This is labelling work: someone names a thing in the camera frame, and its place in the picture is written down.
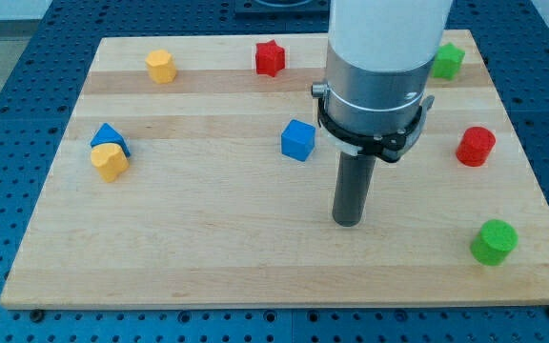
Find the green cylinder block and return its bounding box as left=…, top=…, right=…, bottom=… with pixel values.
left=470, top=219, right=519, bottom=266

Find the red star block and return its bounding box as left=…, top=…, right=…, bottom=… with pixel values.
left=255, top=40, right=286, bottom=77

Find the yellow hexagon block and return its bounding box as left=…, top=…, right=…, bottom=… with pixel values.
left=145, top=50, right=177, bottom=84

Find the black clamp ring mount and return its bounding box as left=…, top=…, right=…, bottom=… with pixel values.
left=311, top=83, right=435, bottom=163

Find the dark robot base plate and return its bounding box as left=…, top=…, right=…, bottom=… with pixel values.
left=234, top=0, right=330, bottom=17

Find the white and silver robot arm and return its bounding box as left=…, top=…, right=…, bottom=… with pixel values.
left=311, top=0, right=452, bottom=227

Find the blue triangle block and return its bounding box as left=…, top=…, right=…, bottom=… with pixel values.
left=90, top=123, right=132, bottom=157

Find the blue cube block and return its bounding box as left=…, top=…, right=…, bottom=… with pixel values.
left=280, top=119, right=316, bottom=162

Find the red cylinder block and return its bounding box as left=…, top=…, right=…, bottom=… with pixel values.
left=456, top=127, right=497, bottom=167

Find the yellow heart block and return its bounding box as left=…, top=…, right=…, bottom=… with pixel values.
left=91, top=143, right=130, bottom=182

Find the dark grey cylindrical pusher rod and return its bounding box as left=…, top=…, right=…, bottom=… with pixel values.
left=332, top=152, right=376, bottom=227

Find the light wooden board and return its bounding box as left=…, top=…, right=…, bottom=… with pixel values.
left=0, top=30, right=549, bottom=310

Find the green star block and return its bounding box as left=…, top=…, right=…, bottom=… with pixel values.
left=432, top=43, right=465, bottom=80

